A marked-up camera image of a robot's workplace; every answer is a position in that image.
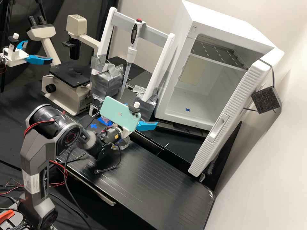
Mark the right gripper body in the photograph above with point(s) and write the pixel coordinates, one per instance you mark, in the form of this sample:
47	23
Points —
127	133

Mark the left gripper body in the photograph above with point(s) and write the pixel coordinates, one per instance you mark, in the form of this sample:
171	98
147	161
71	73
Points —
14	57

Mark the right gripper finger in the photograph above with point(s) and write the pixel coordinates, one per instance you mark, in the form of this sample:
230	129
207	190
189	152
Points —
146	125

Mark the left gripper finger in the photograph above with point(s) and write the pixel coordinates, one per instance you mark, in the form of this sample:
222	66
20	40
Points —
39	60
22	43

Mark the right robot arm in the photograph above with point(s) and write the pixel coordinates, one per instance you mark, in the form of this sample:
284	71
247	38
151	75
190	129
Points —
36	143

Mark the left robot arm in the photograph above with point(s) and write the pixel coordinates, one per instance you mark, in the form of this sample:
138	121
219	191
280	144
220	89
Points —
2	62

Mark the petri dish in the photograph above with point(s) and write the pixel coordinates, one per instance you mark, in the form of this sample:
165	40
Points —
123	144

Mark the cream microscope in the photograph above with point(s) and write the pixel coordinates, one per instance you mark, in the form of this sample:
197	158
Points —
67	91

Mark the incubator door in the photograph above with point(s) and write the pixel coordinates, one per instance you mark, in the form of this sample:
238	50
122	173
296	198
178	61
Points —
230	107

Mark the white pipette stand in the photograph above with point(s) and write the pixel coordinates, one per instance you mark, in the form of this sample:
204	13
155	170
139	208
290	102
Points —
124	24

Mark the pipette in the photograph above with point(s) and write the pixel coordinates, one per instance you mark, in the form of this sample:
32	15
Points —
135	32

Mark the white incubator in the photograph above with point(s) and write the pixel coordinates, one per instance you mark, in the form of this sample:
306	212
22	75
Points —
215	28

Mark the orange clamp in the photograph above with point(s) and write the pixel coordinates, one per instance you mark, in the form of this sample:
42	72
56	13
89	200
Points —
6	214

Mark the right wrist camera phone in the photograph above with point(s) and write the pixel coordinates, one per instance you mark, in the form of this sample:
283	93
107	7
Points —
117	112

